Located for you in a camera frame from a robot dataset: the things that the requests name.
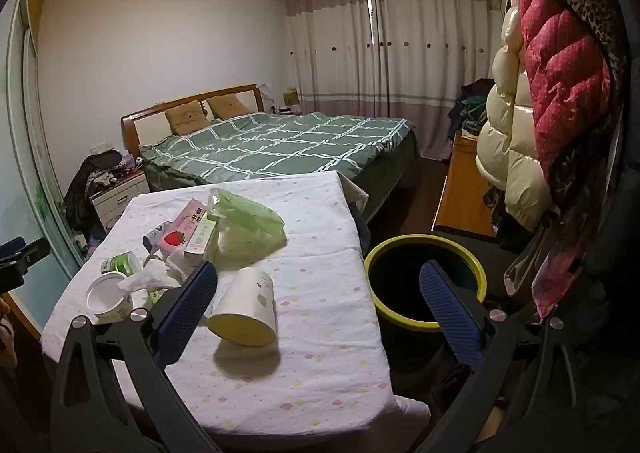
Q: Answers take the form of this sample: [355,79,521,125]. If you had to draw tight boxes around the pile of clothes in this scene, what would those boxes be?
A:
[447,78,496,134]

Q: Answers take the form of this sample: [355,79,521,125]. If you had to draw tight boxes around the glass wardrobe sliding door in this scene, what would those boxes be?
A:
[0,0,86,304]

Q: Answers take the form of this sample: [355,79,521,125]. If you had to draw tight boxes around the cream puffer jacket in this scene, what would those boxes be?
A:
[475,8,553,229]

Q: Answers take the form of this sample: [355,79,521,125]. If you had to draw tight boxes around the black bin with yellow rim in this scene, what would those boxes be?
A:
[363,234,488,379]

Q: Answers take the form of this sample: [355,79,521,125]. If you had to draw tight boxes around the green checked quilt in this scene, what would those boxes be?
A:
[139,112,416,186]

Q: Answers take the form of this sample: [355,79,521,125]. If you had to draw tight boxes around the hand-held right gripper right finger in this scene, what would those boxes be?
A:
[415,260,596,453]

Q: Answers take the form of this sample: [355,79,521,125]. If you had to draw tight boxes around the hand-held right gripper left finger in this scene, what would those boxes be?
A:
[50,260,221,453]

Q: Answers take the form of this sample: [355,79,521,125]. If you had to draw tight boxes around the pink strawberry milk carton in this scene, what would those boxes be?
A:
[157,198,221,254]

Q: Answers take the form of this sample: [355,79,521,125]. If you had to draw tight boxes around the red quilted jacket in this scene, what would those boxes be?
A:
[502,0,613,184]

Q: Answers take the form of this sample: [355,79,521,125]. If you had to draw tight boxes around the wooden bed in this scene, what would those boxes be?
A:
[121,84,418,224]

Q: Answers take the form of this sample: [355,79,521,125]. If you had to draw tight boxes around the clear plastic garment cover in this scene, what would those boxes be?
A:
[502,218,586,314]

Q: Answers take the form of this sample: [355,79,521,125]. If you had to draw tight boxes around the dark clothes heap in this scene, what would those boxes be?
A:
[65,149,143,234]

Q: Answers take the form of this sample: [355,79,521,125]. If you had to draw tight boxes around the pink and white curtain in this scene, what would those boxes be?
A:
[277,0,503,161]

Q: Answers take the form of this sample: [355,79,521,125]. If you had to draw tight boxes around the white tissue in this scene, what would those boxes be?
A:
[117,248,188,306]

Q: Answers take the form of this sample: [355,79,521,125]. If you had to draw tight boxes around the orange wooden cabinet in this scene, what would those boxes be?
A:
[432,130,501,239]

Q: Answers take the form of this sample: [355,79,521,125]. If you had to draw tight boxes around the brown pillow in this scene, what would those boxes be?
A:
[165,101,211,136]
[206,94,251,121]

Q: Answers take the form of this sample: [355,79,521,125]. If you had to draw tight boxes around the white tube with blue print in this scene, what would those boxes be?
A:
[142,224,168,254]

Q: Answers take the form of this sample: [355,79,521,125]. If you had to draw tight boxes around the green plastic bag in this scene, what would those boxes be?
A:
[206,188,287,266]

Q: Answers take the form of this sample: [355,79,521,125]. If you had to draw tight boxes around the white nightstand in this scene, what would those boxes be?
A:
[90,168,151,234]

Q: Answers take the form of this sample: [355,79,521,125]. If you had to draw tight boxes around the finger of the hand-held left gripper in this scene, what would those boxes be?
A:
[0,237,51,295]

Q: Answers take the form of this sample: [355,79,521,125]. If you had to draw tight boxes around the white paper cup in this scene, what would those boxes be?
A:
[206,267,278,348]

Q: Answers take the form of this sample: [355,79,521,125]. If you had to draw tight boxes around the white dotted table cloth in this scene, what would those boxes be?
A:
[41,172,431,439]

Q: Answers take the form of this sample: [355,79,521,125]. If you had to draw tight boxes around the clear cup with green label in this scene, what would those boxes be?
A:
[100,253,143,279]

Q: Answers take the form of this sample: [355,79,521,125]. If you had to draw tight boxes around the small green white carton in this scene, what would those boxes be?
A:
[182,213,221,266]

